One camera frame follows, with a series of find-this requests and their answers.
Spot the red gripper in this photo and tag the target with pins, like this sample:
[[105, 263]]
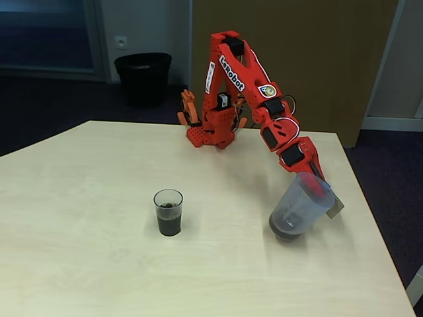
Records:
[[305, 152]]

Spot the clear plastic pitcher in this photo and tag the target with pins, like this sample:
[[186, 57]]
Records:
[[294, 211]]

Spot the red robot arm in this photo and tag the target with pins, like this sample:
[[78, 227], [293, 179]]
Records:
[[244, 72]]

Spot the translucent plastic cup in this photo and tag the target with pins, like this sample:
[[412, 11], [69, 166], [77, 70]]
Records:
[[168, 214]]

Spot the orange table clamp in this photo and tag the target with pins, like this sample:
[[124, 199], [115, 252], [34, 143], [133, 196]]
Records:
[[190, 105], [243, 122]]

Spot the brown pin board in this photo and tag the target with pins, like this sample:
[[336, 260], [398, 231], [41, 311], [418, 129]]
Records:
[[330, 66]]

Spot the light grey furniture piece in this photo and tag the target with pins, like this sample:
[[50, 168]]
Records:
[[416, 290]]

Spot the black waste bin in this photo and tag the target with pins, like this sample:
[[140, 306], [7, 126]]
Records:
[[143, 82]]

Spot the dark glass window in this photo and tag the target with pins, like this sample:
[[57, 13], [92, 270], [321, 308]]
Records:
[[46, 36]]

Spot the white wall socket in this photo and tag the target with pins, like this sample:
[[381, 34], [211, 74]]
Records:
[[121, 42]]

